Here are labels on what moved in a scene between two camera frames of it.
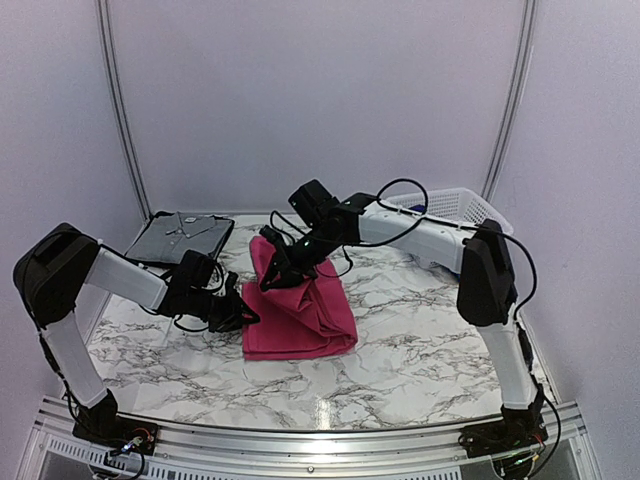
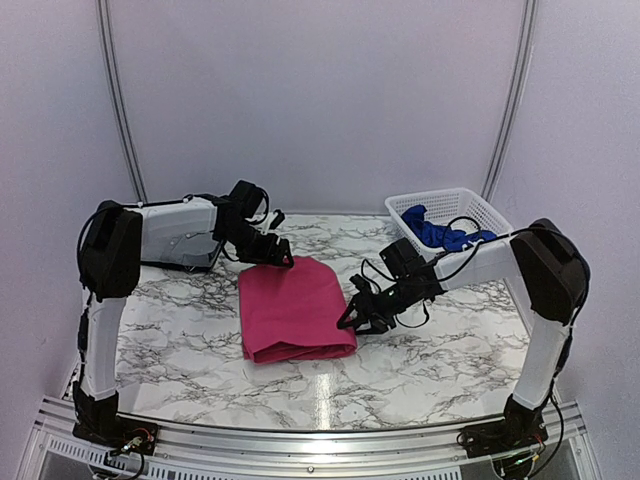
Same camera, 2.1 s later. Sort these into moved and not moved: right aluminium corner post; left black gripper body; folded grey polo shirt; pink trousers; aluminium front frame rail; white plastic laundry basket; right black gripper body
Moved: right black gripper body; left black gripper body
Not moved: right aluminium corner post; white plastic laundry basket; folded grey polo shirt; aluminium front frame rail; pink trousers
